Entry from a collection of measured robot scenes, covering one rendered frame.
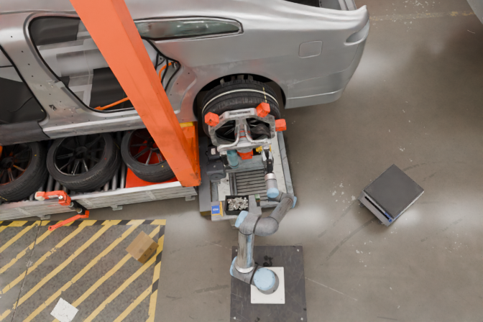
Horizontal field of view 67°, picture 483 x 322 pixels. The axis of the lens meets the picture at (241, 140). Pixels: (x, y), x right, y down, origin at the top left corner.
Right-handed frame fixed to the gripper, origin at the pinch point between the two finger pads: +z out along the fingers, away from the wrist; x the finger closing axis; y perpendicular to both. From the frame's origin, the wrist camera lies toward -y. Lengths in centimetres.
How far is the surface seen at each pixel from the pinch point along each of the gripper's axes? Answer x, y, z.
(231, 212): -36, 30, -36
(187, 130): -66, 15, 40
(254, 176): -13, 77, 14
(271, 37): 12, -79, 45
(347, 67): 71, -36, 45
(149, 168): -106, 32, 16
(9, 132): -216, -11, 46
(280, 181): 12, 75, 4
